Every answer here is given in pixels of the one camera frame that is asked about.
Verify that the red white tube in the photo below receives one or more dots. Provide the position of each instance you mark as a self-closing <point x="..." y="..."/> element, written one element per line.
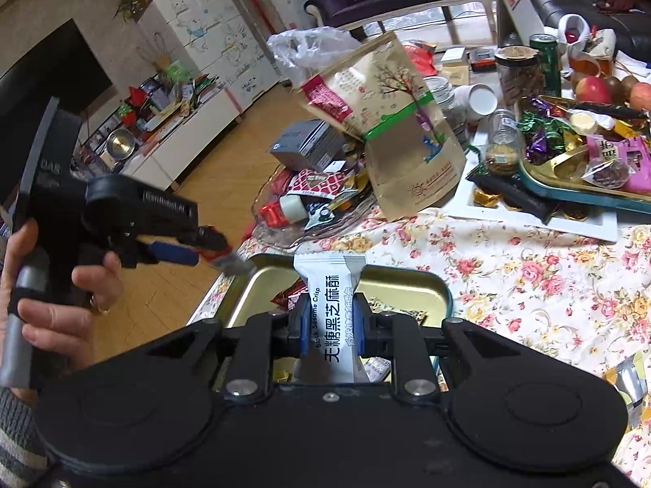
<point x="282" y="212"/>

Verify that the gold tray full of candies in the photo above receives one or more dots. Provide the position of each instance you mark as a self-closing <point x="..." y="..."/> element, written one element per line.
<point x="564" y="173"/>

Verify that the white rectangular tray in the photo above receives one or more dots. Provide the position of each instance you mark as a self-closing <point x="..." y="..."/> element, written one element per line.
<point x="585" y="228"/>

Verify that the person's left forearm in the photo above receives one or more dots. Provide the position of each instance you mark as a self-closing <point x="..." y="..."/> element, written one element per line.
<point x="15" y="432"/>

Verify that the stainless steel pot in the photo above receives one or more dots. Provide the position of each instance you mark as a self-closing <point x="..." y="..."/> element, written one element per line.
<point x="119" y="143"/>

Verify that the black chocolate bar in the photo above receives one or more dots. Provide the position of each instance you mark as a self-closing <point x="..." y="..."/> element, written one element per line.
<point x="513" y="198"/>

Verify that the gold foil chocolate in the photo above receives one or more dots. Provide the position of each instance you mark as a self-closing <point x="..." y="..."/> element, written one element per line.
<point x="485" y="198"/>

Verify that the person's left hand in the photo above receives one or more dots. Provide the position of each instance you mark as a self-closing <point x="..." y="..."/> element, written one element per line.
<point x="66" y="335"/>

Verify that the glass jar with metal lid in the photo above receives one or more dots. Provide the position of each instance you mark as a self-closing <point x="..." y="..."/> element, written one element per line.
<point x="440" y="99"/>

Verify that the black television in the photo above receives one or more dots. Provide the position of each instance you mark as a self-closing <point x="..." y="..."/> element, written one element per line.
<point x="46" y="71"/>

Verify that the floral tablecloth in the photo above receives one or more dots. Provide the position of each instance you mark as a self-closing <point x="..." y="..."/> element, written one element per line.
<point x="508" y="315"/>

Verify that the red apple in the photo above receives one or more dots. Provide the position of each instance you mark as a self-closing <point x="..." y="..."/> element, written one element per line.
<point x="642" y="96"/>
<point x="594" y="90"/>

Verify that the red white patterned packet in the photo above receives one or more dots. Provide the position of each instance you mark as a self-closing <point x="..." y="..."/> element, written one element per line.
<point x="318" y="183"/>

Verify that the grey cardboard box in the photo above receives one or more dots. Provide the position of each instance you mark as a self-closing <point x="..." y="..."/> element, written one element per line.
<point x="305" y="145"/>

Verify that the white box with red print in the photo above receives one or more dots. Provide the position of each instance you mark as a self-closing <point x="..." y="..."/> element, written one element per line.
<point x="519" y="7"/>

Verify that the clear plastic bag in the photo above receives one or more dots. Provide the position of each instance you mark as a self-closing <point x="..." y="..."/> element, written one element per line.
<point x="305" y="51"/>

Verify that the white low cabinet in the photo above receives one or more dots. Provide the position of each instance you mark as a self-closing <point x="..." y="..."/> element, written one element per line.
<point x="168" y="152"/>

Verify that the pink snack packet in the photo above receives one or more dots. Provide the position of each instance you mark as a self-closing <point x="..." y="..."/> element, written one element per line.
<point x="618" y="155"/>

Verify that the nut jar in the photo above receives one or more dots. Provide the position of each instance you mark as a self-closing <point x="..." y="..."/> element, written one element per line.
<point x="519" y="79"/>

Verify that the white grey crisp packet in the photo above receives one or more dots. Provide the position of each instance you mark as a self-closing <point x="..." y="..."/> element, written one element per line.
<point x="333" y="284"/>

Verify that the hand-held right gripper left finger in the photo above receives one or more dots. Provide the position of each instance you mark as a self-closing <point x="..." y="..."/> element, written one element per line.
<point x="305" y="325"/>

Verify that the black leather sofa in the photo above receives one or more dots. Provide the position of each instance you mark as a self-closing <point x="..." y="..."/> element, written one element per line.
<point x="569" y="5"/>

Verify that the white blue small packet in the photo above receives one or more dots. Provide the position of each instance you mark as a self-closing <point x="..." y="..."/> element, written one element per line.
<point x="320" y="219"/>

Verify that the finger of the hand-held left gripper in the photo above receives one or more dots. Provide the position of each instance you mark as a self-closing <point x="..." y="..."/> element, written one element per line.
<point x="211" y="238"/>
<point x="173" y="253"/>

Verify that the clear glass plate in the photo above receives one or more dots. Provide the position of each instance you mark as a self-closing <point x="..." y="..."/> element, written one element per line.
<point x="351" y="228"/>

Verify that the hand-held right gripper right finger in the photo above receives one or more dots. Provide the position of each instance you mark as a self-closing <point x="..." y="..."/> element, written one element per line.
<point x="359" y="330"/>

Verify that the small glass cookie jar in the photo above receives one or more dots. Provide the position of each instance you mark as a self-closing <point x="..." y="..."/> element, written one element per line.
<point x="501" y="142"/>

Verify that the white cartoon printed cabinet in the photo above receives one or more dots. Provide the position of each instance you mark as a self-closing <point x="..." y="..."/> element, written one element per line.
<point x="218" y="35"/>

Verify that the green can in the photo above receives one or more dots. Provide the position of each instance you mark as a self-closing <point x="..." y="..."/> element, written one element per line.
<point x="545" y="63"/>

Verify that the gold patterned snack packet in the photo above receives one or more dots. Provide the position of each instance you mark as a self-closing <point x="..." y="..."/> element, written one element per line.
<point x="402" y="315"/>

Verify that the pile of wrapped candies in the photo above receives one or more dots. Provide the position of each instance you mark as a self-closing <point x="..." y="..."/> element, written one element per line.
<point x="541" y="134"/>

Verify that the blue white snack packet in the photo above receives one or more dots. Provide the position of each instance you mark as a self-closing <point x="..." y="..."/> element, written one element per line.
<point x="379" y="368"/>

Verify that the gold tray with teal rim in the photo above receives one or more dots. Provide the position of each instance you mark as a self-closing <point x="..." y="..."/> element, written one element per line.
<point x="407" y="284"/>

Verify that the large kraft paper bag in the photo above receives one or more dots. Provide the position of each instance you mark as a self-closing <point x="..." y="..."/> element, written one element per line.
<point x="402" y="162"/>

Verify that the brown kiwi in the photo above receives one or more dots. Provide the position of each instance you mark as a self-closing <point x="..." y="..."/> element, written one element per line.
<point x="613" y="86"/>
<point x="578" y="80"/>

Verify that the yellow silver snack packet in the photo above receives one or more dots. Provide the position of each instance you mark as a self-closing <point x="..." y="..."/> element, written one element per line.
<point x="628" y="384"/>

